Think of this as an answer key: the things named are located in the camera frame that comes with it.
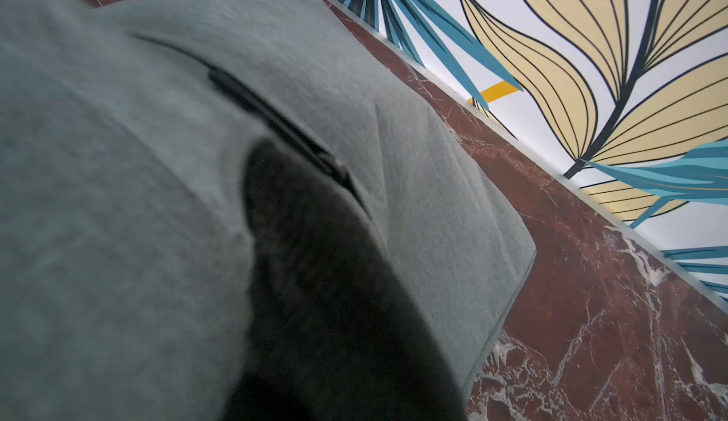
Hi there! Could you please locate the grey zippered laptop bag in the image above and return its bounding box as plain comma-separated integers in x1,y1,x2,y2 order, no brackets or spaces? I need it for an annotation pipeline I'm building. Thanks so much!
1,0,537,420

